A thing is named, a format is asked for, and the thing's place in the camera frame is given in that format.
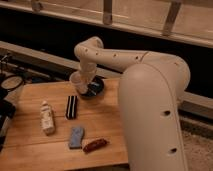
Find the white ceramic cup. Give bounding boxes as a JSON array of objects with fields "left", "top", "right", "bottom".
[{"left": 69, "top": 71, "right": 88, "bottom": 94}]

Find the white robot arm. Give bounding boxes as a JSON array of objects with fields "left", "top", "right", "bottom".
[{"left": 74, "top": 37, "right": 190, "bottom": 171}]

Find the dark ceramic bowl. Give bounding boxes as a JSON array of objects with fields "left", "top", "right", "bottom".
[{"left": 83, "top": 76, "right": 104, "bottom": 97}]

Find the red brown snack bar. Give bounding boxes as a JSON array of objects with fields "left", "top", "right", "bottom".
[{"left": 83, "top": 139, "right": 108, "bottom": 153}]

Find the blue sponge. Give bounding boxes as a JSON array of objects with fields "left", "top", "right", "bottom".
[{"left": 68, "top": 126, "right": 84, "bottom": 149}]

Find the white squeeze bottle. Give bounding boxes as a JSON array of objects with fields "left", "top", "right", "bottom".
[{"left": 40, "top": 101, "right": 55, "bottom": 135}]

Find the round black lidded container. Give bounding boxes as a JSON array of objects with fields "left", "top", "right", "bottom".
[{"left": 0, "top": 75, "right": 24, "bottom": 92}]

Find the black device at left edge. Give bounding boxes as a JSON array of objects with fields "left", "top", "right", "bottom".
[{"left": 0, "top": 100, "right": 16, "bottom": 152}]

